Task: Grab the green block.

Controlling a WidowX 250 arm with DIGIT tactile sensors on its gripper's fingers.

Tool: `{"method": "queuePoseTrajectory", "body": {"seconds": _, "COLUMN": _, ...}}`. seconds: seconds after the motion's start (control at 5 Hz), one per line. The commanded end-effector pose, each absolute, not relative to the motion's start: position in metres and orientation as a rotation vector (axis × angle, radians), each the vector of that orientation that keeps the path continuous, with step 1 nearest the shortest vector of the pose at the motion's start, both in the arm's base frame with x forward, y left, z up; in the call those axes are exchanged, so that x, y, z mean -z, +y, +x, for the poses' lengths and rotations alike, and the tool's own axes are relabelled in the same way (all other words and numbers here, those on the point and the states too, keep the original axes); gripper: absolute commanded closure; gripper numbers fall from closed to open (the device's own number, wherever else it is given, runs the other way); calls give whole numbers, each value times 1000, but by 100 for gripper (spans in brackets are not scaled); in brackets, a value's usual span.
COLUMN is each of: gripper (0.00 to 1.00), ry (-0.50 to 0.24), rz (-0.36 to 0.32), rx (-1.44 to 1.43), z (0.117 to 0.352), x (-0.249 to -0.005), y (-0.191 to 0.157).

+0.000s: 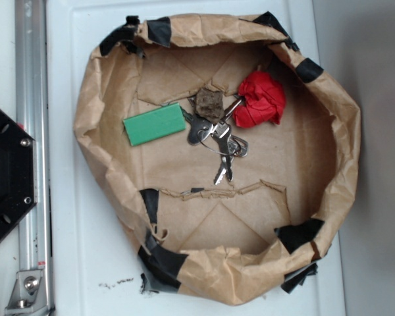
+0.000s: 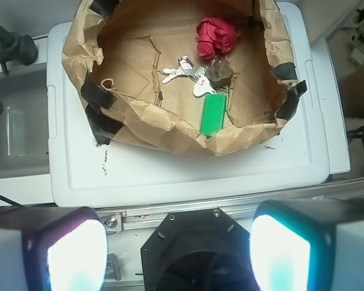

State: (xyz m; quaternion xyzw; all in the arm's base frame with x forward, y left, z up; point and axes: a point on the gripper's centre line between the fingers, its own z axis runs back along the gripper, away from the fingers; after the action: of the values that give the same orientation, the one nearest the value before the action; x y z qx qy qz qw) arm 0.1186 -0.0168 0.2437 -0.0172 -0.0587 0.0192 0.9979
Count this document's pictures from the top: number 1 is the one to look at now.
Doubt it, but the green rectangular block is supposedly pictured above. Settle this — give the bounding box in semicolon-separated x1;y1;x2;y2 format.
123;103;186;146

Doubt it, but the small silver key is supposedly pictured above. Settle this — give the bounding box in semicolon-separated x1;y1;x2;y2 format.
226;134;250;182

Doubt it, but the brown fuzzy rock lump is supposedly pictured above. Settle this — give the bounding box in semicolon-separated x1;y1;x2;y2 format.
195;88;224;124

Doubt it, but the crumpled red paper ball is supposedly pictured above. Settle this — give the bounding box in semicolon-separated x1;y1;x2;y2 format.
233;71;286;128

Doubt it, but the brown paper bag tray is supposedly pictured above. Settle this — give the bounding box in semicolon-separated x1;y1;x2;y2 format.
74;13;361;305

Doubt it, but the white plastic tray board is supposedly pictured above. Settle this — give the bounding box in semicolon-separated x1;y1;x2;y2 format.
46;1;346;315

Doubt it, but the silver key with ring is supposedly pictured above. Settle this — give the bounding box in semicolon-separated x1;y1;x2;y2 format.
211;97;244;185

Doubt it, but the thin metal key ring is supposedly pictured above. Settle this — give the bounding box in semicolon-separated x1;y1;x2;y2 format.
197;127;244;157

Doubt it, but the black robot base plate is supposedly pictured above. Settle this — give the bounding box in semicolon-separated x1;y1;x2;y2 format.
0;109;36;243

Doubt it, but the aluminium extrusion rail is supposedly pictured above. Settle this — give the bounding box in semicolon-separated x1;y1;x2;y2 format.
15;1;55;315

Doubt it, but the metal corner bracket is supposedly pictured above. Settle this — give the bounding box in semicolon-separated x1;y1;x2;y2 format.
5;269;46;315

